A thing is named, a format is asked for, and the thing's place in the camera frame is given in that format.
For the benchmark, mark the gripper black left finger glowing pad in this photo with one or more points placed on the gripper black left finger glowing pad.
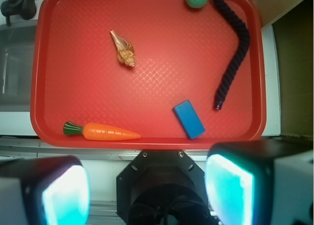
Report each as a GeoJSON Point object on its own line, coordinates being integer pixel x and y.
{"type": "Point", "coordinates": [44, 191]}

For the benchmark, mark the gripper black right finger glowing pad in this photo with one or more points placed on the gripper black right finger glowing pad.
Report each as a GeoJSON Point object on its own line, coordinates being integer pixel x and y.
{"type": "Point", "coordinates": [263, 182]}

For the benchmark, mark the orange plastic toy carrot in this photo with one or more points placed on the orange plastic toy carrot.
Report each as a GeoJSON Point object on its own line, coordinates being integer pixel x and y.
{"type": "Point", "coordinates": [99, 132]}

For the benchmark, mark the blue rectangular block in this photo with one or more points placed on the blue rectangular block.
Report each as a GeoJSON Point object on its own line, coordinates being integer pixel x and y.
{"type": "Point", "coordinates": [189, 119]}

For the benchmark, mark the red plastic tray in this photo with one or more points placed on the red plastic tray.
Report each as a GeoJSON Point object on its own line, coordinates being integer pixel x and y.
{"type": "Point", "coordinates": [180, 54]}

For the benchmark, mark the grey metal sink basin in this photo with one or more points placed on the grey metal sink basin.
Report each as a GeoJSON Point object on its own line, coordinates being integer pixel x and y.
{"type": "Point", "coordinates": [16, 61]}

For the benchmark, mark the tan spiral seashell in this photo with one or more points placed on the tan spiral seashell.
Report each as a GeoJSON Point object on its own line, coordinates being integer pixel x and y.
{"type": "Point", "coordinates": [125, 50]}

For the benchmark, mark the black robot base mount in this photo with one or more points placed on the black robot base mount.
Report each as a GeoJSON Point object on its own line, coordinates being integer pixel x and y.
{"type": "Point", "coordinates": [163, 187]}

